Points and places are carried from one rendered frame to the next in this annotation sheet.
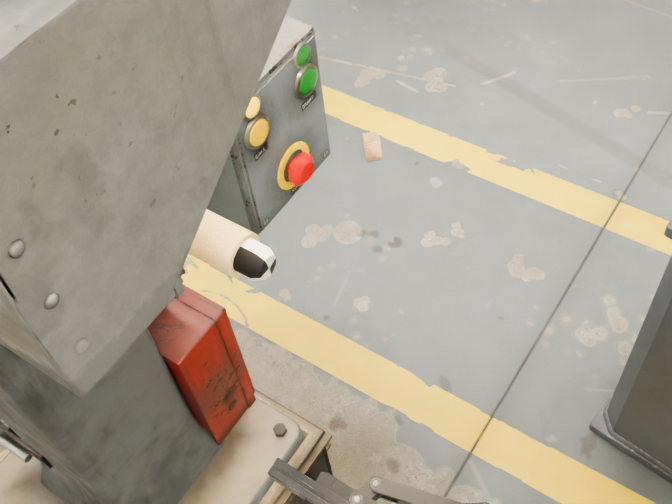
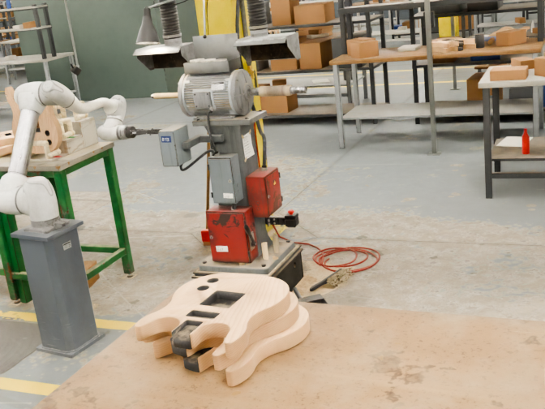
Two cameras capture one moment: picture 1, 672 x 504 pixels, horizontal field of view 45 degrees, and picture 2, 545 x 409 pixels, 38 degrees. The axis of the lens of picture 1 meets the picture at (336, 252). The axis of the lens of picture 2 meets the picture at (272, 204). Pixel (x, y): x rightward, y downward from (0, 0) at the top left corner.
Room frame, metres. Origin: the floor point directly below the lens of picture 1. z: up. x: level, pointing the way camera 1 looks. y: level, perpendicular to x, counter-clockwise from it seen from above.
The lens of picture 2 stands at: (4.88, -0.60, 1.94)
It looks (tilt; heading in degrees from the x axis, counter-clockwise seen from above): 17 degrees down; 164
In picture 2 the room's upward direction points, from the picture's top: 7 degrees counter-clockwise
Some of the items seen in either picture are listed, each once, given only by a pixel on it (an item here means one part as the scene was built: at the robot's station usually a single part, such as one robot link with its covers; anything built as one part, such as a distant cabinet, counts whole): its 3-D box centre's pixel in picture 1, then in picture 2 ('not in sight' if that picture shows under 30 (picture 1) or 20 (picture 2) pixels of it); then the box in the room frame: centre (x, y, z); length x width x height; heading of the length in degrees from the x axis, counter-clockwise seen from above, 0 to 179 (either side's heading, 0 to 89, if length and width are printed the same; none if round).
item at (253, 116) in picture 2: not in sight; (229, 118); (0.62, 0.42, 1.11); 0.36 x 0.24 x 0.04; 50
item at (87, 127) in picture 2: not in sight; (72, 132); (-0.25, -0.42, 1.02); 0.27 x 0.15 x 0.17; 49
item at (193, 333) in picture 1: (165, 339); (231, 229); (0.75, 0.31, 0.49); 0.25 x 0.12 x 0.37; 50
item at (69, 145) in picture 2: not in sight; (57, 144); (-0.14, -0.52, 0.98); 0.27 x 0.16 x 0.09; 49
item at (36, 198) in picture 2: not in sight; (39, 197); (0.67, -0.69, 0.87); 0.18 x 0.16 x 0.22; 51
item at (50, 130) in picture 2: not in sight; (34, 120); (-0.02, -0.63, 1.17); 0.35 x 0.04 x 0.40; 48
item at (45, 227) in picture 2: not in sight; (48, 222); (0.69, -0.67, 0.73); 0.22 x 0.18 x 0.06; 42
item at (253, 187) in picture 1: (198, 134); (188, 148); (0.71, 0.14, 0.99); 0.24 x 0.21 x 0.26; 50
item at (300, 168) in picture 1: (294, 166); not in sight; (0.65, 0.03, 0.97); 0.04 x 0.04 x 0.04; 50
